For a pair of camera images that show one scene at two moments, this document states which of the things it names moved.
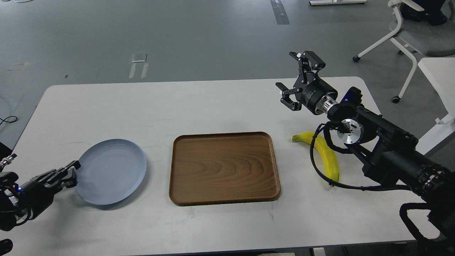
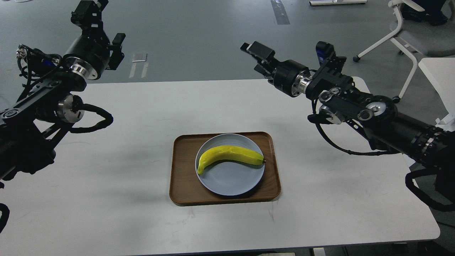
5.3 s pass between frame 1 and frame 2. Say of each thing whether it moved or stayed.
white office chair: stayed
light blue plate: moved
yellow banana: moved
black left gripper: moved
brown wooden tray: stayed
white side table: stayed
